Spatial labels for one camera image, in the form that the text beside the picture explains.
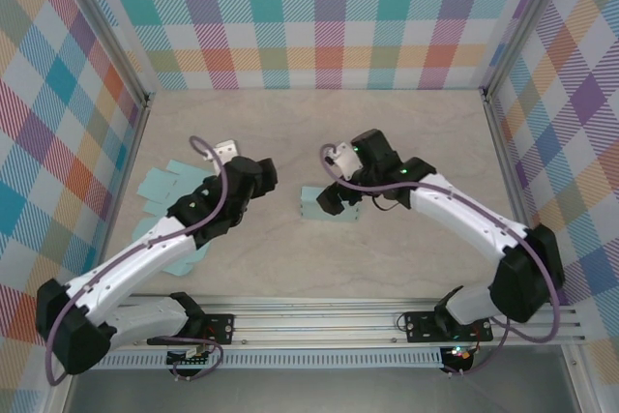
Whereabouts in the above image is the teal paper box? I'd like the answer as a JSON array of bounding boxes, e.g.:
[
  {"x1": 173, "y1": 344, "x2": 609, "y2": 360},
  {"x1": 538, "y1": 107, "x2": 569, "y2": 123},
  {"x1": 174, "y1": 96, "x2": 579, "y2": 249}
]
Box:
[
  {"x1": 298, "y1": 185, "x2": 364, "y2": 224},
  {"x1": 130, "y1": 159, "x2": 219, "y2": 279}
]

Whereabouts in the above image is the small black circuit board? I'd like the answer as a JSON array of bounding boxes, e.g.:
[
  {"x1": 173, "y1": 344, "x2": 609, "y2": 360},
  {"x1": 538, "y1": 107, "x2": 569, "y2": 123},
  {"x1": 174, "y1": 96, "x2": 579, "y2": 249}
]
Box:
[{"x1": 166, "y1": 347, "x2": 213, "y2": 369}]

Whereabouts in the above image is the grey metal bottom panel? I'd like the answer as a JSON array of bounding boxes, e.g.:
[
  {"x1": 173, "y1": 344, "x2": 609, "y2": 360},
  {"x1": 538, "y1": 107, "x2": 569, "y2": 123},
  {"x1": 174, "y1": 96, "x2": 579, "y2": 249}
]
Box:
[{"x1": 45, "y1": 364, "x2": 596, "y2": 413}]

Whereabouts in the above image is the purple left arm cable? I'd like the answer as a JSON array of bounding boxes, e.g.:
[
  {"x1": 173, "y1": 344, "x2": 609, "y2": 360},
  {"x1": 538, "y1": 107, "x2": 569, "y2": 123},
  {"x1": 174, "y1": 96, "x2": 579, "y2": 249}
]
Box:
[{"x1": 44, "y1": 134, "x2": 232, "y2": 387}]

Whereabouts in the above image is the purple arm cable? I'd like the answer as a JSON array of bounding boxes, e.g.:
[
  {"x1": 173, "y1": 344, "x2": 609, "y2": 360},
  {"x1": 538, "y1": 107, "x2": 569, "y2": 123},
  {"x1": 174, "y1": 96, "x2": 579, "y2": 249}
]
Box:
[
  {"x1": 320, "y1": 142, "x2": 562, "y2": 378},
  {"x1": 44, "y1": 134, "x2": 232, "y2": 387}
]

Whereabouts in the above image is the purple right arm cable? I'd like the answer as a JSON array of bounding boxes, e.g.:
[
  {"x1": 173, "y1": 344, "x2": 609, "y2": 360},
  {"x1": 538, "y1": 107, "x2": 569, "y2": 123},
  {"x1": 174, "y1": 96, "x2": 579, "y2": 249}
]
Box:
[{"x1": 320, "y1": 142, "x2": 562, "y2": 378}]

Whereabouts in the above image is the aluminium side rail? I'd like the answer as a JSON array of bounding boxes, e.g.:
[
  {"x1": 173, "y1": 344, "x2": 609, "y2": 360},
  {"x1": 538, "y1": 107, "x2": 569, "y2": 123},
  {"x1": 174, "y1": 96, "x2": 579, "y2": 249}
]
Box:
[
  {"x1": 481, "y1": 88, "x2": 533, "y2": 230},
  {"x1": 62, "y1": 93, "x2": 157, "y2": 288}
]

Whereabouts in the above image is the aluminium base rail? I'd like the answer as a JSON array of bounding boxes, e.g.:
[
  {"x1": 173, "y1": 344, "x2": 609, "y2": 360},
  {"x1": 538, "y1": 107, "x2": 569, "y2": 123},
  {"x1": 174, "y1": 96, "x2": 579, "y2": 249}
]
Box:
[{"x1": 53, "y1": 294, "x2": 589, "y2": 350}]

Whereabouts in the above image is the white slotted cable duct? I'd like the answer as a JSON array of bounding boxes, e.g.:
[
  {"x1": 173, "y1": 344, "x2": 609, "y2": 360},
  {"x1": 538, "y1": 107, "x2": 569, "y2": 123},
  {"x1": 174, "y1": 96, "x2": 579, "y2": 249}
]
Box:
[{"x1": 76, "y1": 348, "x2": 444, "y2": 370}]

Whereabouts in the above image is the aluminium frame post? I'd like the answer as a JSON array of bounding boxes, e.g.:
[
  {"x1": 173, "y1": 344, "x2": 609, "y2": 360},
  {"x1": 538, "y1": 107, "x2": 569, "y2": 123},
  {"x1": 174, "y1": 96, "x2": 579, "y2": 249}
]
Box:
[
  {"x1": 480, "y1": 0, "x2": 576, "y2": 100},
  {"x1": 50, "y1": 0, "x2": 157, "y2": 109}
]

